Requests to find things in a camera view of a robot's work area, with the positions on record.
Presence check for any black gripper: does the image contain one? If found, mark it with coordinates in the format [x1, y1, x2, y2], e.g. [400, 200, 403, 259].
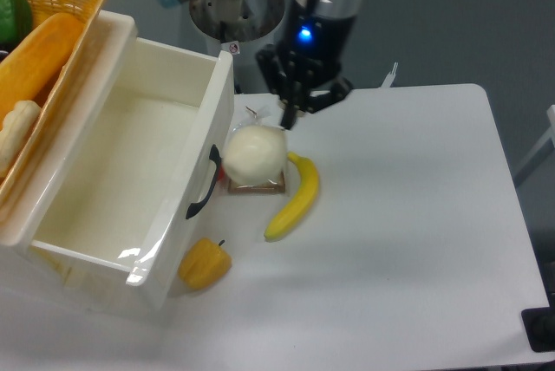
[255, 0, 352, 130]

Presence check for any pale white pear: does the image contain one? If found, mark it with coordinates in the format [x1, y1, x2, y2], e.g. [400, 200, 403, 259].
[223, 125, 287, 186]

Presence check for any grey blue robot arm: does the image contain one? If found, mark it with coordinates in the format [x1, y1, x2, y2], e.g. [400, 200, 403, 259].
[158, 0, 363, 129]

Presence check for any open upper white drawer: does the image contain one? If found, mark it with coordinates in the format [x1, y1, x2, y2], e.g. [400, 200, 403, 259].
[1, 38, 234, 313]

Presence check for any white drawer cabinet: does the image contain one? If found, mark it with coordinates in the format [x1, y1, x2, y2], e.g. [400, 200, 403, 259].
[1, 12, 182, 312]

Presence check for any bagged bread slice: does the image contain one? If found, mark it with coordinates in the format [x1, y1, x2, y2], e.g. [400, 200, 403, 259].
[225, 107, 286, 194]

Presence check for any yellow banana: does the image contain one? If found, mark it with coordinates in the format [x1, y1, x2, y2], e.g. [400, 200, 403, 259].
[264, 152, 320, 242]

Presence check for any yellow bell pepper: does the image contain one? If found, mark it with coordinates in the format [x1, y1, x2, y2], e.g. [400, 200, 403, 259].
[178, 238, 232, 290]

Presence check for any orange baguette loaf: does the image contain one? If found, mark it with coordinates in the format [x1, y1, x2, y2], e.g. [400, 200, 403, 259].
[1, 13, 84, 117]

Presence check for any yellow plastic basket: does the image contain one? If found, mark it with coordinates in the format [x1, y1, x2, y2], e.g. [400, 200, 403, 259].
[1, 0, 105, 201]

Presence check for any pale yellow toy food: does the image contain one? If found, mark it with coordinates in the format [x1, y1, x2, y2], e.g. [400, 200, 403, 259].
[1, 101, 42, 178]

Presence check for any green bell pepper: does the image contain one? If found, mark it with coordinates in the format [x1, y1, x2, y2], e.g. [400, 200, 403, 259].
[1, 0, 33, 50]

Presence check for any black device at table edge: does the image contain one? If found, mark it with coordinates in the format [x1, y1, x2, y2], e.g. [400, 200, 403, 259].
[521, 307, 554, 353]

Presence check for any black drawer handle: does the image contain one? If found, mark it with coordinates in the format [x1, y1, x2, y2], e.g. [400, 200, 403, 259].
[186, 144, 222, 219]

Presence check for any white table bracket right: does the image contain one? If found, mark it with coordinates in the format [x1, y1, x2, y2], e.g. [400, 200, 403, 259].
[381, 62, 399, 88]

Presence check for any white frame right edge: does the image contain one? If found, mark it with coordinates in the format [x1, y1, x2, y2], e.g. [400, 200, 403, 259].
[513, 105, 554, 188]

